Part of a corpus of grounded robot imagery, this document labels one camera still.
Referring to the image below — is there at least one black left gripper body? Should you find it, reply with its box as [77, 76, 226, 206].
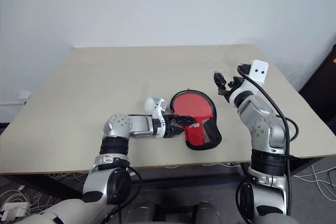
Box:
[162, 115, 178, 139]

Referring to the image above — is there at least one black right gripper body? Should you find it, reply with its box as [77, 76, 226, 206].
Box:
[219, 73, 250, 99]

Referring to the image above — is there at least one red and black paddle case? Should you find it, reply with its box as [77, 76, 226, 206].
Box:
[169, 87, 223, 152]

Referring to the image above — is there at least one red table tennis paddle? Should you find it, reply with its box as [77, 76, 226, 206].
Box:
[172, 92, 212, 121]

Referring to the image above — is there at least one black box with orange label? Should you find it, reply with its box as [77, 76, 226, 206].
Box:
[298, 42, 336, 124]

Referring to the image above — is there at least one dark grey rounded shape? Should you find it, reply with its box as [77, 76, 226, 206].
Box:
[135, 200, 165, 224]
[193, 200, 221, 224]

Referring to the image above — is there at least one white power strip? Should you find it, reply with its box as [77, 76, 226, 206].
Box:
[0, 200, 31, 220]

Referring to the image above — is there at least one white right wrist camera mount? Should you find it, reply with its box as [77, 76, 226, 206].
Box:
[228, 59, 269, 104]

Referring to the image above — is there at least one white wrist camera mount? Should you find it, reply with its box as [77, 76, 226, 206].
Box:
[228, 59, 269, 104]
[144, 97, 169, 140]

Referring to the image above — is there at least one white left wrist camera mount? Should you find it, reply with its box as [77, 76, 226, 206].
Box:
[144, 97, 169, 140]

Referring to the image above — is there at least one black table frame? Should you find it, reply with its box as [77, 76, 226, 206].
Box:
[0, 154, 336, 201]

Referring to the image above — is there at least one white floor cable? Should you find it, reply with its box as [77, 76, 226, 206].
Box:
[293, 161, 336, 201]
[0, 172, 89, 216]

